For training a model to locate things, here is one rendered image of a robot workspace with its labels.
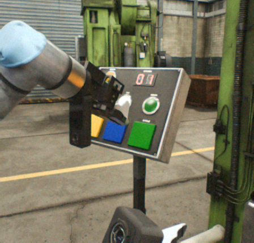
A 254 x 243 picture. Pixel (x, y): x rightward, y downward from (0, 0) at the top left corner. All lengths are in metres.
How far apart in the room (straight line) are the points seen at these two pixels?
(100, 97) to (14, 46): 0.21
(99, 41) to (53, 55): 4.83
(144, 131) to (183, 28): 9.27
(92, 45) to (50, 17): 3.34
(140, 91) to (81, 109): 0.32
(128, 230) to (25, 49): 0.30
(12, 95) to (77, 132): 0.15
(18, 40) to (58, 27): 7.88
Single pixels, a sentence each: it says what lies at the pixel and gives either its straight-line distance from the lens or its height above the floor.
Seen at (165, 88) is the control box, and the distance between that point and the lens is 0.75.
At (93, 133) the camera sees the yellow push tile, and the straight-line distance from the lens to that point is 0.82.
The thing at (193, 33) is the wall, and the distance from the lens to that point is 10.13.
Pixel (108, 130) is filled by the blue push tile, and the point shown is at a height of 1.00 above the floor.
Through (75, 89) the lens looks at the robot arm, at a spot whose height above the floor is 1.17.
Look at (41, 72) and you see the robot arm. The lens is 0.43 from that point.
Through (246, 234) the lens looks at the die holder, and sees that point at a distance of 0.66.
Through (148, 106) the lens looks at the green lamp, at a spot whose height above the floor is 1.09.
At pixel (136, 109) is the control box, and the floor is 1.07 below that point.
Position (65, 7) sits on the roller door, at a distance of 8.41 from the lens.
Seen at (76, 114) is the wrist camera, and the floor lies 1.11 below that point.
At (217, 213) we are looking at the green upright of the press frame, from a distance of 1.01.
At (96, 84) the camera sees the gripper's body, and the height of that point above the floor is 1.17.
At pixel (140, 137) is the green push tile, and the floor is 1.00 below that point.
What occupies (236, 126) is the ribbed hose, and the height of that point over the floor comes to 1.02.
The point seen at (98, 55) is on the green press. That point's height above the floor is 1.37.
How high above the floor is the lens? 1.21
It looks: 12 degrees down
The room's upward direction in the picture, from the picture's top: straight up
